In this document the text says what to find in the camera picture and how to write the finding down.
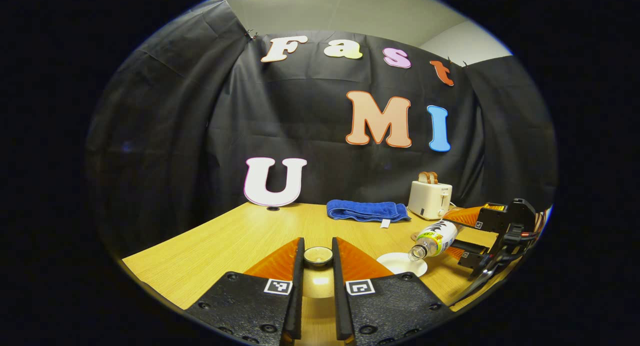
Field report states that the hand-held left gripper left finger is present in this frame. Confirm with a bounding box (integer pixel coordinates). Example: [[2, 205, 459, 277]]
[[186, 237, 306, 346]]

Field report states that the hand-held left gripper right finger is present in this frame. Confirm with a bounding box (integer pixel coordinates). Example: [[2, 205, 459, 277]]
[[331, 237, 453, 346]]

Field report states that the clear water bottle orange drink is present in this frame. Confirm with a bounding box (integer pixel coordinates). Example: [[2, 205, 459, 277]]
[[408, 219, 463, 262]]

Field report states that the white toaster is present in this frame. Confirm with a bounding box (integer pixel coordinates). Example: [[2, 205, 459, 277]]
[[407, 180, 453, 220]]

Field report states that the blue towel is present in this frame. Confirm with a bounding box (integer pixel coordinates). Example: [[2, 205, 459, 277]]
[[326, 200, 412, 229]]

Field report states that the black backdrop cloth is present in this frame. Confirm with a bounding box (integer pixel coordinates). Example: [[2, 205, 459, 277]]
[[85, 0, 558, 256]]

